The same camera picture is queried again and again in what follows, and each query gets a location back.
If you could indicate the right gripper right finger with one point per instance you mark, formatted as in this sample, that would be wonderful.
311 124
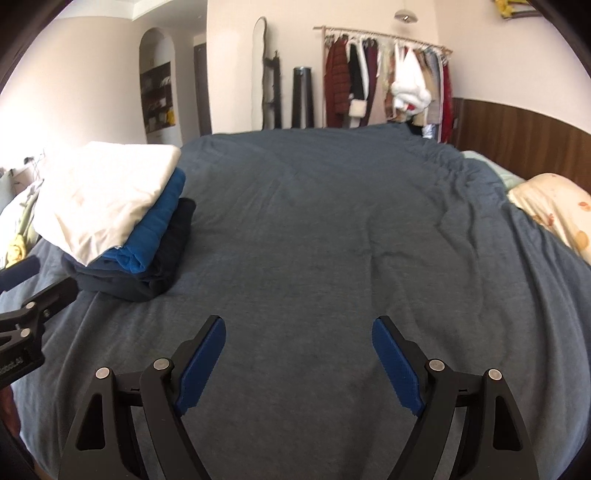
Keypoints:
494 443

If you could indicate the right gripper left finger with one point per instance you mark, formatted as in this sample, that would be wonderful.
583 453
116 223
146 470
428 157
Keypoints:
102 442

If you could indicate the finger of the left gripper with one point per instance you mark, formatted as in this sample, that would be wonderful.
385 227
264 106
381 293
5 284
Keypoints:
28 321
18 273

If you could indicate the cream pants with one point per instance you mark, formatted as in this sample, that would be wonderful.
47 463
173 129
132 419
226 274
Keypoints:
94 194

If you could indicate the olive green cloth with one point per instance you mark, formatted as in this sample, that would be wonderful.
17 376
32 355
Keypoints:
18 235

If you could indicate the black folded garment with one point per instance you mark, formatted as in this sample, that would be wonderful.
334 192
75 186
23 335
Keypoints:
134 275

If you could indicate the blue folded garment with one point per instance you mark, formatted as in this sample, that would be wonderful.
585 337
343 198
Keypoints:
140 248

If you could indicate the grey-blue bed duvet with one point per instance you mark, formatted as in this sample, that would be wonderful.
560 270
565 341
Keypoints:
300 240

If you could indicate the pale green pillow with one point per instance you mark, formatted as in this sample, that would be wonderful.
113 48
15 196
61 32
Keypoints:
508 178

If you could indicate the floral cream pillow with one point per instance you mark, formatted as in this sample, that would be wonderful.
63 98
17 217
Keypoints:
560 206

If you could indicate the wooden headboard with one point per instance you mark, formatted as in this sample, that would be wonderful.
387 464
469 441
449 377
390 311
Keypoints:
524 142

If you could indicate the black tall speaker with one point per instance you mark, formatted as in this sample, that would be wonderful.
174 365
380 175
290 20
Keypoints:
302 111

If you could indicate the black ladder stand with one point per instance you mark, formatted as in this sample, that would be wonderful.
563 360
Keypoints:
272 104

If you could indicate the hanging clothes rack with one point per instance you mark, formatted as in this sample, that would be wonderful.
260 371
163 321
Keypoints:
371 78

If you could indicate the ceiling lamp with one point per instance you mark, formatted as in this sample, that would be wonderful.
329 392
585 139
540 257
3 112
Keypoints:
405 14

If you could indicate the white wall bookshelf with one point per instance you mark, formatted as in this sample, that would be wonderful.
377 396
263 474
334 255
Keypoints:
156 98

